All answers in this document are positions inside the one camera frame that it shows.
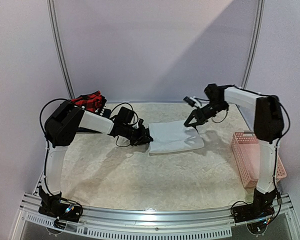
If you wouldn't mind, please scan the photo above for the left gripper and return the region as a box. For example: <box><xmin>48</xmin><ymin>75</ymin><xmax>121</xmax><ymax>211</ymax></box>
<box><xmin>122</xmin><ymin>124</ymin><xmax>153</xmax><ymax>146</ymax></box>

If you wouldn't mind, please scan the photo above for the white cloth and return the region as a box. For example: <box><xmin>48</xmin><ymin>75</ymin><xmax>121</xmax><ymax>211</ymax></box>
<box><xmin>148</xmin><ymin>120</ymin><xmax>205</xmax><ymax>155</ymax></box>

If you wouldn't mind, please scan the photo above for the red black plaid shirt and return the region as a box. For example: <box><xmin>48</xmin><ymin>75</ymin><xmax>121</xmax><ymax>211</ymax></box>
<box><xmin>70</xmin><ymin>90</ymin><xmax>104</xmax><ymax>112</ymax></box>

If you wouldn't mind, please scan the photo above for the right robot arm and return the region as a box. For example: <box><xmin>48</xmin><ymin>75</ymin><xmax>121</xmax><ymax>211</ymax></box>
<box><xmin>183</xmin><ymin>83</ymin><xmax>285</xmax><ymax>218</ymax></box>

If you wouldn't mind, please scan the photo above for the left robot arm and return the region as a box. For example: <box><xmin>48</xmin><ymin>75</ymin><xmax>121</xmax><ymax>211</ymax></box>
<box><xmin>38</xmin><ymin>98</ymin><xmax>153</xmax><ymax>217</ymax></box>

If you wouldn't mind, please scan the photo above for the pink plastic laundry basket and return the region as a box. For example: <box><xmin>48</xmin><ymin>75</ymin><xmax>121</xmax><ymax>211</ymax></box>
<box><xmin>229</xmin><ymin>131</ymin><xmax>288</xmax><ymax>190</ymax></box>

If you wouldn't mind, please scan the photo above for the folded navy blue garment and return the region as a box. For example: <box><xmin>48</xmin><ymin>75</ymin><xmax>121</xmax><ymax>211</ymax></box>
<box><xmin>100</xmin><ymin>108</ymin><xmax>112</xmax><ymax>119</ymax></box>

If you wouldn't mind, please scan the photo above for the folded black garment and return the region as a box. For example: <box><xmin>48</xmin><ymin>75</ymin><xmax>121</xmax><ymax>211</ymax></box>
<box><xmin>94</xmin><ymin>96</ymin><xmax>107</xmax><ymax>116</ymax></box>

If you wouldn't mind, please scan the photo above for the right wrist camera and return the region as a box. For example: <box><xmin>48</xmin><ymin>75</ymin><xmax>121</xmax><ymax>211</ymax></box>
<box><xmin>183</xmin><ymin>96</ymin><xmax>203</xmax><ymax>108</ymax></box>

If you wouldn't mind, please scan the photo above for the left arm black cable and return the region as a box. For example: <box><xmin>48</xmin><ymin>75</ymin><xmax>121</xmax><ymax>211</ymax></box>
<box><xmin>39</xmin><ymin>97</ymin><xmax>138</xmax><ymax>148</ymax></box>

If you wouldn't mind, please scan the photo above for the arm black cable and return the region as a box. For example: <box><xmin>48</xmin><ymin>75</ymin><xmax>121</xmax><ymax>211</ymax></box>
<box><xmin>39</xmin><ymin>97</ymin><xmax>138</xmax><ymax>148</ymax></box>
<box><xmin>194</xmin><ymin>96</ymin><xmax>291</xmax><ymax>141</ymax></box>

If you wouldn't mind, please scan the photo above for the right aluminium corner post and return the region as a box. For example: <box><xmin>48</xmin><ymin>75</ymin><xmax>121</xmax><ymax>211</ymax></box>
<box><xmin>241</xmin><ymin>0</ymin><xmax>265</xmax><ymax>89</ymax></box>

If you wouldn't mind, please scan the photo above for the aluminium corner post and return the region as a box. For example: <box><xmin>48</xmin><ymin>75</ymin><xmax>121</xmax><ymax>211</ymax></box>
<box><xmin>46</xmin><ymin>0</ymin><xmax>75</xmax><ymax>99</ymax></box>
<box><xmin>241</xmin><ymin>0</ymin><xmax>265</xmax><ymax>89</ymax></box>

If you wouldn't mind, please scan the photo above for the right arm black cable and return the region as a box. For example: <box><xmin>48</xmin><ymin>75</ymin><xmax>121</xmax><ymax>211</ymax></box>
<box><xmin>194</xmin><ymin>96</ymin><xmax>291</xmax><ymax>141</ymax></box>

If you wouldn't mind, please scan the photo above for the aluminium front rail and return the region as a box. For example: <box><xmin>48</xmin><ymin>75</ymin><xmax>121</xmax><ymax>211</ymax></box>
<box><xmin>11</xmin><ymin>193</ymin><xmax>300</xmax><ymax>240</ymax></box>

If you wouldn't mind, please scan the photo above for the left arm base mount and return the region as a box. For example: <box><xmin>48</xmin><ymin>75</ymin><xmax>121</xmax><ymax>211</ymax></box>
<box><xmin>38</xmin><ymin>186</ymin><xmax>83</xmax><ymax>223</ymax></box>

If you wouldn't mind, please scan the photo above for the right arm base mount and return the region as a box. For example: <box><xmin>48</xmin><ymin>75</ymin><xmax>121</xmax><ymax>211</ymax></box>
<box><xmin>230</xmin><ymin>197</ymin><xmax>283</xmax><ymax>225</ymax></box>

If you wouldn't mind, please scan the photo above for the left aluminium corner post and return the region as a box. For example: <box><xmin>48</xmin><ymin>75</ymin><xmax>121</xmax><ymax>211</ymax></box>
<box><xmin>46</xmin><ymin>0</ymin><xmax>75</xmax><ymax>99</ymax></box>

